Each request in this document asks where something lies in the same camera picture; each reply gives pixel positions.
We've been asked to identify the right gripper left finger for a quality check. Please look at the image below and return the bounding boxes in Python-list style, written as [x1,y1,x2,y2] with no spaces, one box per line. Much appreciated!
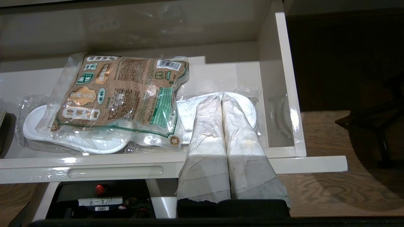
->
[176,95,231,202]

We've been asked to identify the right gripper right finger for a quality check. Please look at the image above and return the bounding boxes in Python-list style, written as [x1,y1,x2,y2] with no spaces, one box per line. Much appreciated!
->
[222,92,291,208]

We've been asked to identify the white cabinet drawer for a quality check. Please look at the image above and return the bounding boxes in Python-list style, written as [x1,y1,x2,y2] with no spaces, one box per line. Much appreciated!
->
[0,0,348,185]

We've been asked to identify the grey-green denim shorts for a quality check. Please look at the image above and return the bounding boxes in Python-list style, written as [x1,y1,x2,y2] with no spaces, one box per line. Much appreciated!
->
[0,110,7,154]

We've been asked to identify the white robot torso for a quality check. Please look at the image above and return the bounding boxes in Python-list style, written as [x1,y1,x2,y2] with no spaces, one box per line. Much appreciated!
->
[9,178,179,222]

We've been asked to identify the brown grain packet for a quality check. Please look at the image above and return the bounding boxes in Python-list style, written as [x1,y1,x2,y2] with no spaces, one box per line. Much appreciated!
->
[50,54,190,148]

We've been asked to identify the black metal stand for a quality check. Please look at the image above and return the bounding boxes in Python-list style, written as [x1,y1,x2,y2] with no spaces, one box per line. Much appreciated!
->
[335,72,404,169]

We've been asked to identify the glossy white low cabinet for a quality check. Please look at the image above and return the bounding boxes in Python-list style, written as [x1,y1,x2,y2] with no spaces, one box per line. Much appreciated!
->
[0,0,284,63]

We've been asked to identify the clear plastic slipper bag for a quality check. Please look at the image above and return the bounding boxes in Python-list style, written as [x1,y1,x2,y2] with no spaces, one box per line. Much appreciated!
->
[15,87,263,155]

